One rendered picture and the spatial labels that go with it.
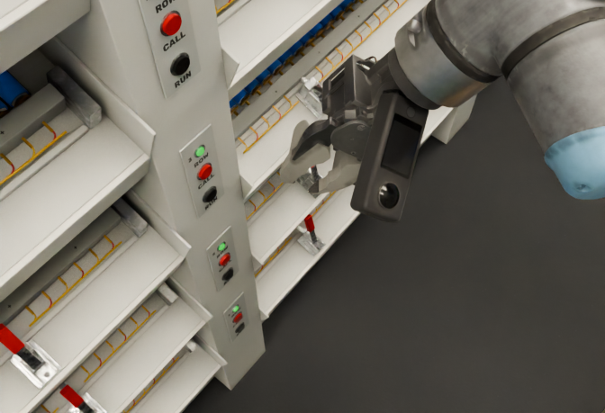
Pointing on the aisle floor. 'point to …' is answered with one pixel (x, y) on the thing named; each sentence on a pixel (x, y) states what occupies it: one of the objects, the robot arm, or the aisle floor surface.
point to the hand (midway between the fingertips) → (302, 186)
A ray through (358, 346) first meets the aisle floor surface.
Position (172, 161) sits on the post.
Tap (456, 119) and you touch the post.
